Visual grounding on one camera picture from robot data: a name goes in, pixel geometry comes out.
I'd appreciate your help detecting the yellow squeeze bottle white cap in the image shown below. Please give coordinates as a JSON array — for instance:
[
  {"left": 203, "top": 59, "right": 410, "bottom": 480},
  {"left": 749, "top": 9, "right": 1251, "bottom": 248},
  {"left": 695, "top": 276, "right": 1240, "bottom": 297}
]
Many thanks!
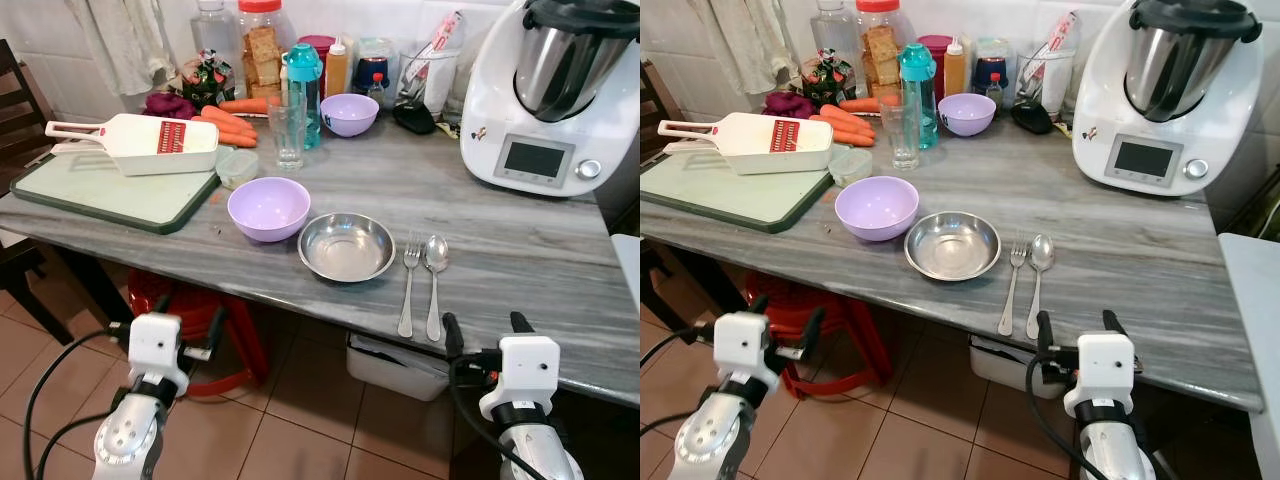
[
  {"left": 943, "top": 38, "right": 969, "bottom": 98},
  {"left": 326, "top": 38, "right": 352, "bottom": 99}
]

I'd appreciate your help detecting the stainless steel bowl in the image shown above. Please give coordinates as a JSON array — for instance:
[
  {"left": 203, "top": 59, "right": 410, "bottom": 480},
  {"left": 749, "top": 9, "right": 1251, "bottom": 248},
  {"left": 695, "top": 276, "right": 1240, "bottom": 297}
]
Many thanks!
[
  {"left": 905, "top": 211, "right": 1002, "bottom": 282},
  {"left": 298, "top": 212, "right": 397, "bottom": 283}
]

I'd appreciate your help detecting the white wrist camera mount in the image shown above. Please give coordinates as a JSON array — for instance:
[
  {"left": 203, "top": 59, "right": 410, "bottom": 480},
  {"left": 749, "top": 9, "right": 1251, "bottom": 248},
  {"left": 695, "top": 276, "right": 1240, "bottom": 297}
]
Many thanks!
[
  {"left": 713, "top": 311, "right": 782, "bottom": 397},
  {"left": 478, "top": 335, "right": 562, "bottom": 422},
  {"left": 127, "top": 312, "right": 192, "bottom": 397},
  {"left": 1063, "top": 333, "right": 1139, "bottom": 420}
]

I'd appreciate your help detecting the green rimmed cutting board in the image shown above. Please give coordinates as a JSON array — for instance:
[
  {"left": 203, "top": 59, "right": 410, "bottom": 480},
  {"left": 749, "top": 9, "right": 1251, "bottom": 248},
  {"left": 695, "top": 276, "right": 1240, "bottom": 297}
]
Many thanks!
[
  {"left": 640, "top": 147, "right": 847, "bottom": 235},
  {"left": 10, "top": 145, "right": 237, "bottom": 236}
]

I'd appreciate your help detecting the white kitchen cooking machine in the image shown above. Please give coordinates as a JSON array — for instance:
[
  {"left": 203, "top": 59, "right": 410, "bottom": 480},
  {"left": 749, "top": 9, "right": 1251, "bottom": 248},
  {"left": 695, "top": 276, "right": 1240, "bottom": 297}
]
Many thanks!
[
  {"left": 1071, "top": 0, "right": 1267, "bottom": 199},
  {"left": 459, "top": 0, "right": 641, "bottom": 202}
]

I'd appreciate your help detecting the red plastic stool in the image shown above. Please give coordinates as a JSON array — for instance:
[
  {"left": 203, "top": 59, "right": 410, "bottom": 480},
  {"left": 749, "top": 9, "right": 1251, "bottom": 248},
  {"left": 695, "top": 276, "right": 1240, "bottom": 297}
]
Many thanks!
[
  {"left": 742, "top": 268, "right": 883, "bottom": 399},
  {"left": 127, "top": 268, "right": 270, "bottom": 399}
]

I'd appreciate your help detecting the clear plastic storage container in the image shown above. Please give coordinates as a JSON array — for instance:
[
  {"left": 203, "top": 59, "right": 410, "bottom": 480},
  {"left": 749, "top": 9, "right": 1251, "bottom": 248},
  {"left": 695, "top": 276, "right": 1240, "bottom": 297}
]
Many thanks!
[
  {"left": 352, "top": 38, "right": 400, "bottom": 97},
  {"left": 972, "top": 38, "right": 1017, "bottom": 97}
]

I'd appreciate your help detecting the clear pitcher with packets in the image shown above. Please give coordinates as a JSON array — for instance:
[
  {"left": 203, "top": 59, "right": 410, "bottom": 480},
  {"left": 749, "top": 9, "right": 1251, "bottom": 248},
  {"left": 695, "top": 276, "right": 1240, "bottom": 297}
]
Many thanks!
[
  {"left": 399, "top": 12, "right": 463, "bottom": 117},
  {"left": 1017, "top": 12, "right": 1081, "bottom": 117}
]

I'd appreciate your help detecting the purple vegetable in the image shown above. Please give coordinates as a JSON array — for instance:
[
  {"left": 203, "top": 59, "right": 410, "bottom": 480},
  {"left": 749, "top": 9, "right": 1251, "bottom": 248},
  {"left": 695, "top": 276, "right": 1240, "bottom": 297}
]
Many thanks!
[
  {"left": 143, "top": 92, "right": 199, "bottom": 121},
  {"left": 765, "top": 92, "right": 817, "bottom": 120}
]

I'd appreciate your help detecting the teal water bottle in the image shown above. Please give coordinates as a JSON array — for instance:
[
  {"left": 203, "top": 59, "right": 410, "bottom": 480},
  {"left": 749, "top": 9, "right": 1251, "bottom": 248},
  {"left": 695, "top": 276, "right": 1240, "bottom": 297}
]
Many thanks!
[
  {"left": 897, "top": 43, "right": 940, "bottom": 150},
  {"left": 284, "top": 43, "right": 325, "bottom": 150}
]

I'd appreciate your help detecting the white plastic box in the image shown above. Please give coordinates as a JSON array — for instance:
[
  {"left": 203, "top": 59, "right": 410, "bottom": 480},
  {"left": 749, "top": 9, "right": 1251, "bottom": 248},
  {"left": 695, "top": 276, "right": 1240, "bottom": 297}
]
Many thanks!
[
  {"left": 345, "top": 332, "right": 453, "bottom": 403},
  {"left": 967, "top": 332, "right": 1047, "bottom": 401}
]

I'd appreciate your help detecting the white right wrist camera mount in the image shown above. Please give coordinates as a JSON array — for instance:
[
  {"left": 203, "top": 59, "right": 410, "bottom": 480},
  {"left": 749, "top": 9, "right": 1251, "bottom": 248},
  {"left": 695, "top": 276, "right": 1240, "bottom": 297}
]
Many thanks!
[
  {"left": 1063, "top": 333, "right": 1139, "bottom": 420},
  {"left": 478, "top": 335, "right": 562, "bottom": 422}
]

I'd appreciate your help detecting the large lavender plastic bowl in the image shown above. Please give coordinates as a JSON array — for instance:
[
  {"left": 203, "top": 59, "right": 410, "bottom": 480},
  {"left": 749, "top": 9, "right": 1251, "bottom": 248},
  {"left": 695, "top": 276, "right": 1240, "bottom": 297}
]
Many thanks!
[
  {"left": 835, "top": 176, "right": 920, "bottom": 242},
  {"left": 227, "top": 177, "right": 312, "bottom": 243}
]

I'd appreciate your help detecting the red lid cracker jar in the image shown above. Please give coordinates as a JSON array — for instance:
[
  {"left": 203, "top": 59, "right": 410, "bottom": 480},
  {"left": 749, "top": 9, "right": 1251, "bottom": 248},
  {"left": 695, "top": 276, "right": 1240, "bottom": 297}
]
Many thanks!
[
  {"left": 237, "top": 0, "right": 293, "bottom": 101},
  {"left": 855, "top": 0, "right": 907, "bottom": 101}
]

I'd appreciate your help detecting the white mandoline slicer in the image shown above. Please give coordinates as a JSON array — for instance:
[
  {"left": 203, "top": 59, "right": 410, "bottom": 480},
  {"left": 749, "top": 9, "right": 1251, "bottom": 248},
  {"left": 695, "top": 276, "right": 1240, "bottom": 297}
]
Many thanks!
[
  {"left": 657, "top": 112, "right": 835, "bottom": 177},
  {"left": 45, "top": 113, "right": 220, "bottom": 178}
]

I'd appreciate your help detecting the small black rounded object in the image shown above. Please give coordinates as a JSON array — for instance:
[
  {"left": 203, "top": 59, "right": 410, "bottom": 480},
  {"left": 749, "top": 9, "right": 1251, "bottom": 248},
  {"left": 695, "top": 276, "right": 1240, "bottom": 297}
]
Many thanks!
[
  {"left": 393, "top": 100, "right": 438, "bottom": 136},
  {"left": 1010, "top": 100, "right": 1055, "bottom": 136}
]

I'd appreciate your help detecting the clear drinking glass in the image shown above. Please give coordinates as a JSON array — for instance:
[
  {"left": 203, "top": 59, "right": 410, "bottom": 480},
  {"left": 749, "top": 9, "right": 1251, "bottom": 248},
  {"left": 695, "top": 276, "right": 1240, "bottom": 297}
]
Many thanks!
[
  {"left": 880, "top": 92, "right": 922, "bottom": 170},
  {"left": 267, "top": 92, "right": 308, "bottom": 170}
]

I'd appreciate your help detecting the small clear plastic container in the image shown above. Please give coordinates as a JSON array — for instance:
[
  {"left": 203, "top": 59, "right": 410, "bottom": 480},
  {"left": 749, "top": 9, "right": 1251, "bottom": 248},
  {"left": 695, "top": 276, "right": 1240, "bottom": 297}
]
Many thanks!
[
  {"left": 827, "top": 146, "right": 874, "bottom": 189},
  {"left": 214, "top": 147, "right": 260, "bottom": 191}
]

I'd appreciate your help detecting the small lavender plastic bowl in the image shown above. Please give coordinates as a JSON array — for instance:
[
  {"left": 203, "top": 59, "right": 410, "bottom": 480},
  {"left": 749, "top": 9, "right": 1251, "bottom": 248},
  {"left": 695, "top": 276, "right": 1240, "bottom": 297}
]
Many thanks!
[
  {"left": 320, "top": 94, "right": 381, "bottom": 139},
  {"left": 938, "top": 93, "right": 999, "bottom": 138}
]

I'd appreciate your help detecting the clear plastic bottle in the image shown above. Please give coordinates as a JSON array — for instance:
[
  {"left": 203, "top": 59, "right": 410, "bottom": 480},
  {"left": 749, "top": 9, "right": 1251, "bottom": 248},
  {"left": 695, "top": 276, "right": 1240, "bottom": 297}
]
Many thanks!
[
  {"left": 810, "top": 0, "right": 864, "bottom": 83},
  {"left": 190, "top": 0, "right": 247, "bottom": 83}
]

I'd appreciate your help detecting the green red snack packet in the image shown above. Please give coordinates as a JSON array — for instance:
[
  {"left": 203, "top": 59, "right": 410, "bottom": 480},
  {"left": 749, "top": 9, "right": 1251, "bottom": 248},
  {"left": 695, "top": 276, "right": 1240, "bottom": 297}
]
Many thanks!
[
  {"left": 180, "top": 50, "right": 237, "bottom": 107},
  {"left": 800, "top": 50, "right": 857, "bottom": 107}
]

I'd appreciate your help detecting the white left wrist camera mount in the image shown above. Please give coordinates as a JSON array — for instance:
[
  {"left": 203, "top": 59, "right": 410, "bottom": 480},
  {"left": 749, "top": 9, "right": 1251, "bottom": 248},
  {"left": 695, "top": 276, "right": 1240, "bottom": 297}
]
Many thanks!
[
  {"left": 127, "top": 312, "right": 192, "bottom": 397},
  {"left": 713, "top": 311, "right": 782, "bottom": 397}
]

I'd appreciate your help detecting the steel spoon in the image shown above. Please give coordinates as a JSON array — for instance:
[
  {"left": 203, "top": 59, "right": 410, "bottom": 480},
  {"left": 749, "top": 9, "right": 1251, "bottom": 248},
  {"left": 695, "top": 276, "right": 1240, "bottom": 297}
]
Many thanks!
[
  {"left": 1026, "top": 234, "right": 1057, "bottom": 341},
  {"left": 424, "top": 235, "right": 451, "bottom": 343}
]

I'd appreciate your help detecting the dark red lid jar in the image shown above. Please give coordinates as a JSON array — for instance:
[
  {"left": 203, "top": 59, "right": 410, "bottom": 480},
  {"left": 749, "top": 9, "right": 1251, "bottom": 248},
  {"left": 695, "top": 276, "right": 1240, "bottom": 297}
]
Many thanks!
[
  {"left": 917, "top": 35, "right": 955, "bottom": 73},
  {"left": 298, "top": 35, "right": 339, "bottom": 73}
]

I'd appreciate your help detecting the dark wooden chair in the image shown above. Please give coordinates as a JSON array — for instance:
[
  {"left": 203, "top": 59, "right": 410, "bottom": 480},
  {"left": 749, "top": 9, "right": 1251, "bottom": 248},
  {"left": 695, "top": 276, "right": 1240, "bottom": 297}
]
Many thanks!
[
  {"left": 640, "top": 60, "right": 701, "bottom": 337},
  {"left": 0, "top": 40, "right": 137, "bottom": 347}
]

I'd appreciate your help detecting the steel fork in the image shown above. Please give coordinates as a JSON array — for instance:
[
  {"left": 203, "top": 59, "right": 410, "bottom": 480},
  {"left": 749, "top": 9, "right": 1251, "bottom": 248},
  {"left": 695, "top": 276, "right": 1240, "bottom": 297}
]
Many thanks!
[
  {"left": 397, "top": 240, "right": 424, "bottom": 339},
  {"left": 998, "top": 241, "right": 1030, "bottom": 338}
]

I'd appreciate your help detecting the hanging beige towel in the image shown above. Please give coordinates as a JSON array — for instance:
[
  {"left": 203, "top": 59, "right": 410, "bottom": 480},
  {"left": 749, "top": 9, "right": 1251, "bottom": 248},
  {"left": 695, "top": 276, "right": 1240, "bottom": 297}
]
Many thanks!
[
  {"left": 690, "top": 0, "right": 793, "bottom": 98},
  {"left": 64, "top": 0, "right": 173, "bottom": 98}
]

